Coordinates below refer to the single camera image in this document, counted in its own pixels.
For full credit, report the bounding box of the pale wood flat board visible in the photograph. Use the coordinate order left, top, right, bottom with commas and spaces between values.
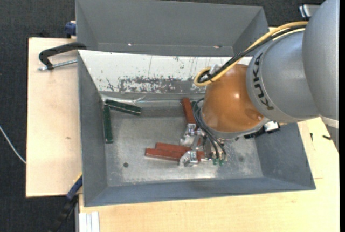
25, 36, 83, 198

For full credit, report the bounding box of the grey metal bin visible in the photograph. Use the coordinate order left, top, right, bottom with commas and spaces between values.
74, 0, 316, 207

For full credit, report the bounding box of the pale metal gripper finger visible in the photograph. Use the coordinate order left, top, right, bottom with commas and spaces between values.
177, 150, 199, 167
180, 122, 198, 146

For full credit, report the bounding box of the red-brown flat block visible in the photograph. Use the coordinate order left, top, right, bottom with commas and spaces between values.
181, 98, 199, 131
144, 147, 206, 163
154, 142, 191, 154

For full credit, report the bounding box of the black cylinder on white bracket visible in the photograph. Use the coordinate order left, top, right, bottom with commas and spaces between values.
244, 120, 281, 140

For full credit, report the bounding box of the dark green flat block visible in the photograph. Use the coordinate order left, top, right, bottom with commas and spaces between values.
104, 98, 143, 117
102, 105, 114, 144

